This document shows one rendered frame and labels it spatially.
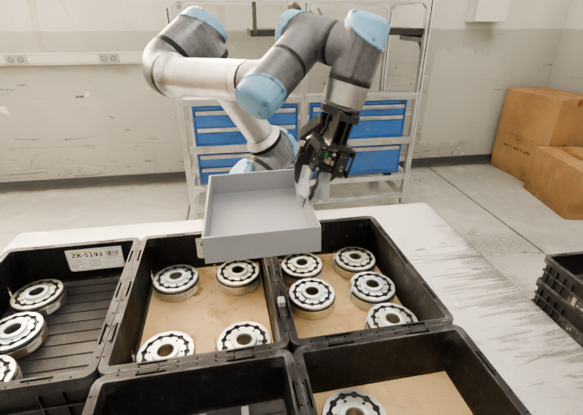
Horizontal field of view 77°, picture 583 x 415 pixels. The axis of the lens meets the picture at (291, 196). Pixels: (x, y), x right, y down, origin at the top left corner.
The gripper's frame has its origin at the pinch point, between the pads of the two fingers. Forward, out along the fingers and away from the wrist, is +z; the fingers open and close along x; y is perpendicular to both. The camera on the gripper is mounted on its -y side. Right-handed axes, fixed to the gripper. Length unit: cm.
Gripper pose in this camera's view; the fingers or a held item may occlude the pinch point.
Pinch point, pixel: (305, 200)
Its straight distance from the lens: 75.3
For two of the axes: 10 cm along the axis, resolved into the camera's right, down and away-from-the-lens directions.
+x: 9.4, 1.6, 3.1
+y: 2.1, 4.3, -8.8
